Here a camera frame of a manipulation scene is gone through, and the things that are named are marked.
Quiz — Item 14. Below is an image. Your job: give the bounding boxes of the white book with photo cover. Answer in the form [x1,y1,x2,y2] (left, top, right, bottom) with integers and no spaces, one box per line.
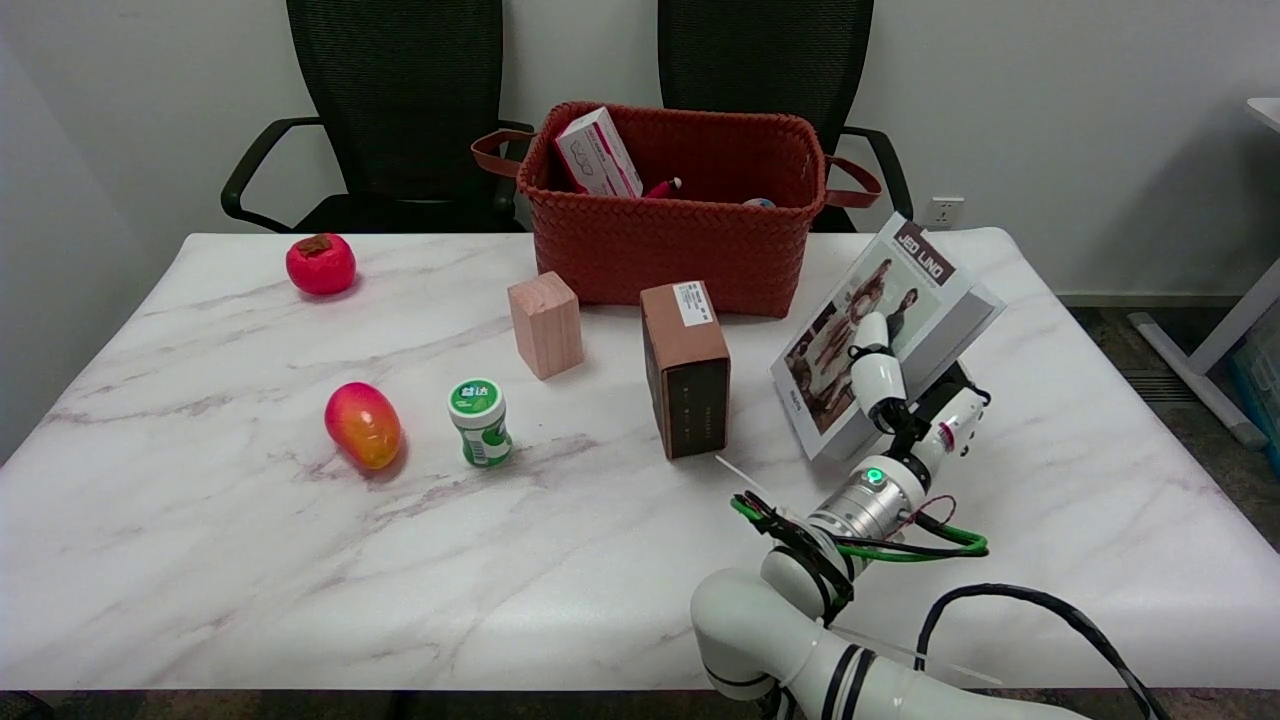
[770,212,1007,463]

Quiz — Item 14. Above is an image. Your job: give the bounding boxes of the green robot cable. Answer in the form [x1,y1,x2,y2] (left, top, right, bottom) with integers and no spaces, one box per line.
[730,495,991,563]

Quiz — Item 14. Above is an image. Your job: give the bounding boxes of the red yellow toy mango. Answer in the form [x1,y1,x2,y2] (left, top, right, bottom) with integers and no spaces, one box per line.
[324,381,403,471]

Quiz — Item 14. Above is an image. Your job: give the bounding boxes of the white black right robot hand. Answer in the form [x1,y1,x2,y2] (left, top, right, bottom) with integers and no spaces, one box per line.
[848,311,993,491]

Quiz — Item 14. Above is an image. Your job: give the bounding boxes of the red woven basket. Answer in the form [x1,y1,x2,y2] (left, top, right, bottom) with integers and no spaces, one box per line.
[471,100,883,319]

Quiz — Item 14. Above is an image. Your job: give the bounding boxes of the pink wooden block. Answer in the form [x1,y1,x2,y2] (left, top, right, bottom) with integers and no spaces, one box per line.
[507,271,585,381]

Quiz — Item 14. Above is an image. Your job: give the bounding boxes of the green white gum bottle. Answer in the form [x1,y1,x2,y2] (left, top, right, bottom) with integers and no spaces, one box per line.
[447,377,514,469]

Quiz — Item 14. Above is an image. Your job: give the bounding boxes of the blue storage bin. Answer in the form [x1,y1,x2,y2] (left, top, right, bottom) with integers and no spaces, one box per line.
[1232,310,1280,476]

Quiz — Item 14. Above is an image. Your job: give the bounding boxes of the brown cardboard box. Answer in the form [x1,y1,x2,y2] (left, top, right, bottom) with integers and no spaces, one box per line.
[640,280,733,461]

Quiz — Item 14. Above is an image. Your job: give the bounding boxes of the white desk frame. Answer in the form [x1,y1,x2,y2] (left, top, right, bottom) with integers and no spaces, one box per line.
[1128,97,1280,451]

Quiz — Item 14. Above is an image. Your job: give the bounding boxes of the thin white zip tie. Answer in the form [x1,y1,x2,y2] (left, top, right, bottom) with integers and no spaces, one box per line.
[714,456,777,499]

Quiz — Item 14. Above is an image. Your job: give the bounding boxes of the black mesh office chair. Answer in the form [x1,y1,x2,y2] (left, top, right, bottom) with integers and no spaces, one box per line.
[221,0,536,234]
[657,0,914,233]

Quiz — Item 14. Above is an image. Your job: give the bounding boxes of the red toy persimmon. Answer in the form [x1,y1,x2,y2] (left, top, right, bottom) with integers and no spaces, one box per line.
[285,233,358,297]

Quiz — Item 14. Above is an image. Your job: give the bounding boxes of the pink white carton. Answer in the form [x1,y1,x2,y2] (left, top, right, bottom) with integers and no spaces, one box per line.
[554,106,645,199]

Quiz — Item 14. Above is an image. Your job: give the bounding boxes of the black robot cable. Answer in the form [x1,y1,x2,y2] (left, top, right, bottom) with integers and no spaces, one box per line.
[913,584,1171,720]

